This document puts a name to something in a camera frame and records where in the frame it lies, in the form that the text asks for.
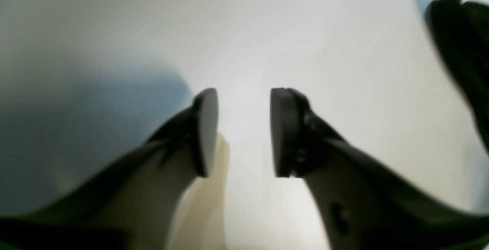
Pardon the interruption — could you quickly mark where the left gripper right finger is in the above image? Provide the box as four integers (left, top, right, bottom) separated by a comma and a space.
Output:
270, 88, 488, 250

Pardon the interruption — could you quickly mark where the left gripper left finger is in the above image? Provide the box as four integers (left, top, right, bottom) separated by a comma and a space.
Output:
1, 88, 219, 250

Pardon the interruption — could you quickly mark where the black t-shirt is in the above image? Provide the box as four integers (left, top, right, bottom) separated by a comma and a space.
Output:
425, 0, 489, 148

